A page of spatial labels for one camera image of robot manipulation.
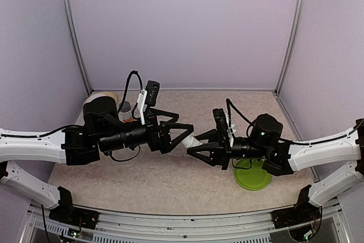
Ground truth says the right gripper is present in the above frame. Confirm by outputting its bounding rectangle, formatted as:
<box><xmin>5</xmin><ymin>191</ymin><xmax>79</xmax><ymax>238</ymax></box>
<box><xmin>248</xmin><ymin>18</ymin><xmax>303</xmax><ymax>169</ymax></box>
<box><xmin>187</xmin><ymin>129</ymin><xmax>268</xmax><ymax>171</ymax></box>

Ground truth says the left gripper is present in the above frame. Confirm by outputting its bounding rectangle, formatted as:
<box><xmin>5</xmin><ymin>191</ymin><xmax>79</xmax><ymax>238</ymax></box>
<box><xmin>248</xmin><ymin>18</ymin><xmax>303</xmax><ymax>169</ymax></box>
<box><xmin>98</xmin><ymin>109</ymin><xmax>194</xmax><ymax>154</ymax></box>

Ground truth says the small white pill bottle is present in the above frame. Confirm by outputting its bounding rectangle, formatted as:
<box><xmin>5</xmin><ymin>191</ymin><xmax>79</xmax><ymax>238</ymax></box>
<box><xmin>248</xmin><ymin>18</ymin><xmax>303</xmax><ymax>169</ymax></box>
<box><xmin>181</xmin><ymin>135</ymin><xmax>202</xmax><ymax>149</ymax></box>

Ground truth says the orange label pill bottle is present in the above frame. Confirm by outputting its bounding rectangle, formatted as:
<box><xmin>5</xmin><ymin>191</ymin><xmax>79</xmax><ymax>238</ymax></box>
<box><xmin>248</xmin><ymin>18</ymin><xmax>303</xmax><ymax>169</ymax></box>
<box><xmin>119</xmin><ymin>111</ymin><xmax>134</xmax><ymax>123</ymax></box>

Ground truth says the grey bottle cap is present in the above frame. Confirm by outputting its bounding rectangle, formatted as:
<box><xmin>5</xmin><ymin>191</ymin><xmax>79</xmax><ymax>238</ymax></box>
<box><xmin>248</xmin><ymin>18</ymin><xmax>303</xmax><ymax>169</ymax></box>
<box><xmin>119</xmin><ymin>101</ymin><xmax>131</xmax><ymax>113</ymax></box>

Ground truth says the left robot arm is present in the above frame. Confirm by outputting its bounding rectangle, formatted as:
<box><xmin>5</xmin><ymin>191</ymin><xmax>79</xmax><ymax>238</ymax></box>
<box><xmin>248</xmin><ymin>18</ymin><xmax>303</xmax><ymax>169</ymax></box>
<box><xmin>1</xmin><ymin>81</ymin><xmax>200</xmax><ymax>223</ymax></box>

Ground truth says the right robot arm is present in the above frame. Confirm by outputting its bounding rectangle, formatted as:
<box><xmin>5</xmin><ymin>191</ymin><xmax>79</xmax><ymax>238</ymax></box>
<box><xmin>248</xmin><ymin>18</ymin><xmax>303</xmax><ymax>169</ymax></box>
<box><xmin>182</xmin><ymin>100</ymin><xmax>363</xmax><ymax>223</ymax></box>

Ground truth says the green plate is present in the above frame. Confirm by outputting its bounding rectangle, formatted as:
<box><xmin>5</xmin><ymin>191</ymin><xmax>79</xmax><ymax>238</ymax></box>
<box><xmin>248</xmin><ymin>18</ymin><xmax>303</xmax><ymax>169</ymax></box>
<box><xmin>233</xmin><ymin>159</ymin><xmax>272</xmax><ymax>191</ymax></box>

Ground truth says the beige wooden plate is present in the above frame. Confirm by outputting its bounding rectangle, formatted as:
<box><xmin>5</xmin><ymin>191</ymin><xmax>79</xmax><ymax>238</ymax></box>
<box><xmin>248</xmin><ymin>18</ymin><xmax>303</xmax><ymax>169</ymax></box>
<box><xmin>83</xmin><ymin>92</ymin><xmax>117</xmax><ymax>105</ymax></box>

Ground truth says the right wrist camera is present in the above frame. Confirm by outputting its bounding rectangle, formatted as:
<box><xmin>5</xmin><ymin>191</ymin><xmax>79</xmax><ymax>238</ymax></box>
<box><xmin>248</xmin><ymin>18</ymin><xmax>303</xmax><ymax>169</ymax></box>
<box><xmin>213</xmin><ymin>108</ymin><xmax>236</xmax><ymax>147</ymax></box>

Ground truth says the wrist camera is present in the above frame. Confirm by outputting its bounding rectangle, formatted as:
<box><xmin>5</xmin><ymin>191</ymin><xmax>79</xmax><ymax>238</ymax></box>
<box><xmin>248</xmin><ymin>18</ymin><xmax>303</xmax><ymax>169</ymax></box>
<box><xmin>133</xmin><ymin>80</ymin><xmax>160</xmax><ymax>121</ymax></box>
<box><xmin>213</xmin><ymin>108</ymin><xmax>236</xmax><ymax>147</ymax></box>

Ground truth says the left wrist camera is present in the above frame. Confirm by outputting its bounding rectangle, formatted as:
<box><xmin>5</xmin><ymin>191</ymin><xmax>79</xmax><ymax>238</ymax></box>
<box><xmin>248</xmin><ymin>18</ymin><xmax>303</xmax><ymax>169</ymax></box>
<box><xmin>133</xmin><ymin>80</ymin><xmax>160</xmax><ymax>121</ymax></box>

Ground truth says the front aluminium rail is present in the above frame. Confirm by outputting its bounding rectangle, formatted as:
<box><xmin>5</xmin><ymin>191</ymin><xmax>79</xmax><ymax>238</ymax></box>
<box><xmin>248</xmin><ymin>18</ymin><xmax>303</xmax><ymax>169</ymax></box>
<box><xmin>19</xmin><ymin>196</ymin><xmax>352</xmax><ymax>243</ymax></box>

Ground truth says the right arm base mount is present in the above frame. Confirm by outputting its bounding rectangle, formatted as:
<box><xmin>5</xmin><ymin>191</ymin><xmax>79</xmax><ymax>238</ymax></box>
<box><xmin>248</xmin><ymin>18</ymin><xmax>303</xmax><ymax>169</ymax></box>
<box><xmin>271</xmin><ymin>199</ymin><xmax>322</xmax><ymax>229</ymax></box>

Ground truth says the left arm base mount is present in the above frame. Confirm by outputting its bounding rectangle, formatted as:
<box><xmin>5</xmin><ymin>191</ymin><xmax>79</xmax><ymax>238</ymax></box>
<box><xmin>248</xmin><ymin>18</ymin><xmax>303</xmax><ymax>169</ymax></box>
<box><xmin>49</xmin><ymin>205</ymin><xmax>100</xmax><ymax>230</ymax></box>

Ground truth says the left aluminium frame post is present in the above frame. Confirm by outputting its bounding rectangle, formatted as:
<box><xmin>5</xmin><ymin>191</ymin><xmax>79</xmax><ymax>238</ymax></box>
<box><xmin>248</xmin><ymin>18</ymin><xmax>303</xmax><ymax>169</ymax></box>
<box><xmin>62</xmin><ymin>0</ymin><xmax>93</xmax><ymax>96</ymax></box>

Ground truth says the aluminium frame post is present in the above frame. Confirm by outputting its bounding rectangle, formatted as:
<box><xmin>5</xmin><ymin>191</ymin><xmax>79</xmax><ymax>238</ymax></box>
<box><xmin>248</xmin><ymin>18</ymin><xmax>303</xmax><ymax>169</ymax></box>
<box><xmin>275</xmin><ymin>0</ymin><xmax>305</xmax><ymax>97</ymax></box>
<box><xmin>62</xmin><ymin>0</ymin><xmax>93</xmax><ymax>96</ymax></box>

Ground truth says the right aluminium frame post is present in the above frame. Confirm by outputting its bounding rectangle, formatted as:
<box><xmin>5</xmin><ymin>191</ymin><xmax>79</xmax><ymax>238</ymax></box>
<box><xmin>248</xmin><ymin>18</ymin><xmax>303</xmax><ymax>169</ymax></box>
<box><xmin>275</xmin><ymin>0</ymin><xmax>305</xmax><ymax>97</ymax></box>

